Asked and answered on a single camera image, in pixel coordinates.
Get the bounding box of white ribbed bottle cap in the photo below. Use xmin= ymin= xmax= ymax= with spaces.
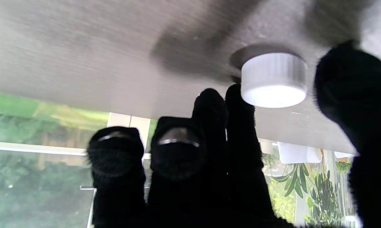
xmin=241 ymin=52 xmax=308 ymax=108

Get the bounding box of tall leafy potted tree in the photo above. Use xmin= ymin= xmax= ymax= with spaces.
xmin=306 ymin=170 xmax=344 ymax=227

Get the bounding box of small bush in orange pot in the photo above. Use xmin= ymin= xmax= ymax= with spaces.
xmin=336 ymin=161 xmax=352 ymax=174

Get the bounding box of small flowering plant white pot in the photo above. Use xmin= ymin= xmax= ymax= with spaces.
xmin=262 ymin=153 xmax=278 ymax=168

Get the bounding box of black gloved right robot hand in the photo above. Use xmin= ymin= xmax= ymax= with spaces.
xmin=87 ymin=40 xmax=381 ymax=228

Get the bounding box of broad-leaf green plant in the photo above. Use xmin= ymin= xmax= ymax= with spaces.
xmin=271 ymin=162 xmax=310 ymax=199

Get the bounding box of white rectangular planter box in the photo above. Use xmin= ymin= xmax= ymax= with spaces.
xmin=277 ymin=142 xmax=323 ymax=164

